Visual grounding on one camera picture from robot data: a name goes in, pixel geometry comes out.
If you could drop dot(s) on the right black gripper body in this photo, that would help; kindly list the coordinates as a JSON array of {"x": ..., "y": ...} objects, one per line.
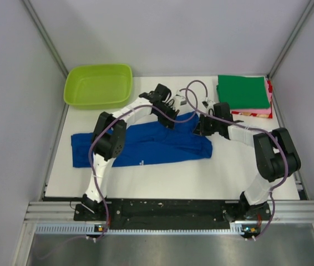
[{"x": 207, "y": 127}]

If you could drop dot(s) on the blue printed t shirt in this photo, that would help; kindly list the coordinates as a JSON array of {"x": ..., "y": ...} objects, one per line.
[{"x": 151, "y": 143}]

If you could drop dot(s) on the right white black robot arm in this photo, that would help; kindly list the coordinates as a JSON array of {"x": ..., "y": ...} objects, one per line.
[{"x": 275, "y": 153}]

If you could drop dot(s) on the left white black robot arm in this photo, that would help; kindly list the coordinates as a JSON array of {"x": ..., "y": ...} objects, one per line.
[{"x": 109, "y": 136}]

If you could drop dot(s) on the folded green t shirt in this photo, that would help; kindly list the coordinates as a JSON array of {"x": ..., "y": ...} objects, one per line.
[{"x": 242, "y": 92}]

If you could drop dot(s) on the folded red patterned t shirt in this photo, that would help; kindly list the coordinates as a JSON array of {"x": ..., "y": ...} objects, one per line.
[{"x": 268, "y": 87}]

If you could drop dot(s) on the lime green plastic tub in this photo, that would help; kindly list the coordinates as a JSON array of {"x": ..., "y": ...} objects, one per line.
[{"x": 98, "y": 87}]

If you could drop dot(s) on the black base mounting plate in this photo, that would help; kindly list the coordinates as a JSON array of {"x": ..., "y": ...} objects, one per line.
[{"x": 128, "y": 213}]

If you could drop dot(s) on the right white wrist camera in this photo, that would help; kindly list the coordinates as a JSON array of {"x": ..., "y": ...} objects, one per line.
[{"x": 209, "y": 106}]

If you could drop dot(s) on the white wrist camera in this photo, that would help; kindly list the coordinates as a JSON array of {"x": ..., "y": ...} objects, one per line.
[
  {"x": 178, "y": 101},
  {"x": 209, "y": 106}
]

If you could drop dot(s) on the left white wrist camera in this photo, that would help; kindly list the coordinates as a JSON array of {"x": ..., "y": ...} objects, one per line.
[{"x": 178, "y": 101}]

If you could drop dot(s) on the grey slotted cable duct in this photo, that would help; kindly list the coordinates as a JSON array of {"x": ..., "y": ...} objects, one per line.
[{"x": 95, "y": 230}]

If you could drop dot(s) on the aluminium frame rail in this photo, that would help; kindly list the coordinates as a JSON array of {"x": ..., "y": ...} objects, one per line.
[{"x": 285, "y": 211}]

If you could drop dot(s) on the right aluminium corner post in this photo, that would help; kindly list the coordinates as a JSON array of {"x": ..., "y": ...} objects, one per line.
[{"x": 300, "y": 24}]

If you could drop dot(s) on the aluminium corner post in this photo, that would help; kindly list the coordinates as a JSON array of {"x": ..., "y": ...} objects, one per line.
[
  {"x": 300, "y": 24},
  {"x": 44, "y": 36}
]

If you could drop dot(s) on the left aluminium corner post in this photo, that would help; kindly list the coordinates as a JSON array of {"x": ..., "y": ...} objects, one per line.
[{"x": 44, "y": 36}]

